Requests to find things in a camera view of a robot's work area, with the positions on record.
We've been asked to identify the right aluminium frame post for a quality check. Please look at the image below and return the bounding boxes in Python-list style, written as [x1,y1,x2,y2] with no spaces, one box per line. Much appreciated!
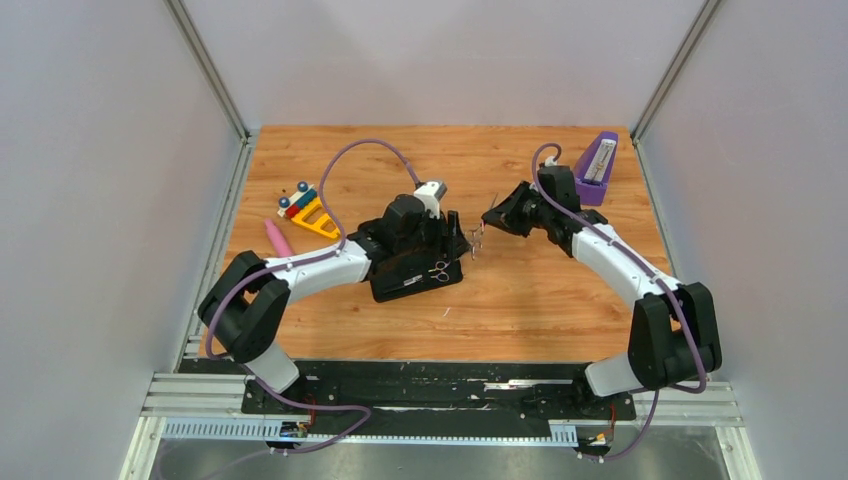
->
[630,0,725,145]

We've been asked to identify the purple metronome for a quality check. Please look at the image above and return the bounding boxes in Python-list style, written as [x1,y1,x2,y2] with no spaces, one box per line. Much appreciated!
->
[575,131,619,206]

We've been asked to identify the left aluminium frame post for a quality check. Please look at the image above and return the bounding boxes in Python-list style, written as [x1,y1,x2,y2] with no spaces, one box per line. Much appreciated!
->
[164,0,252,144]

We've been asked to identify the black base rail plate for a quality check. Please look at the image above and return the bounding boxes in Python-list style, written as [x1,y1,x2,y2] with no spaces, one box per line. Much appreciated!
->
[177,358,637,439]

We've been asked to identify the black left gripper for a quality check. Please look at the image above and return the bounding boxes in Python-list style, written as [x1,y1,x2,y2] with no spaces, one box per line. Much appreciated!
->
[396,208,472,262]

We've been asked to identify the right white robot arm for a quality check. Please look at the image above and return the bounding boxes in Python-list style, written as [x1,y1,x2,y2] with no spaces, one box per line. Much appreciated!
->
[482,166,723,418]

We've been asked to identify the colourful toy block truck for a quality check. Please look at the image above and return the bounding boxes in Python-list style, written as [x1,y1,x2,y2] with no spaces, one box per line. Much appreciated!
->
[277,181,341,241]

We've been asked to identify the silver hair scissors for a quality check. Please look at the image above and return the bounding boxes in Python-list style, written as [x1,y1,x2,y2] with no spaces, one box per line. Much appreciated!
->
[467,219,486,261]

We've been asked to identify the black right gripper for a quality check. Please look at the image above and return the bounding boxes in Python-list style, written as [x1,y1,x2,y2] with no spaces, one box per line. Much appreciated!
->
[482,181,551,239]

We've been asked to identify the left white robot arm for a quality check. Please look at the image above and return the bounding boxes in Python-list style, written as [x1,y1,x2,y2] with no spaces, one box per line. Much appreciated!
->
[198,194,471,413]

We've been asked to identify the pink cylinder tube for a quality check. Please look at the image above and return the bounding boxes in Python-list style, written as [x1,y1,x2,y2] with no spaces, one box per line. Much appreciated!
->
[263,218,294,257]

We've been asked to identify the black zip tool case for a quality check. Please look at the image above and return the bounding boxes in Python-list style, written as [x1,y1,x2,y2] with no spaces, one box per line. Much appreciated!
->
[366,235,463,303]

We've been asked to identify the aluminium frame post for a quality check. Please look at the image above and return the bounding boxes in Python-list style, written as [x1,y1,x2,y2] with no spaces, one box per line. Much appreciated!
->
[630,0,725,145]
[164,0,252,144]

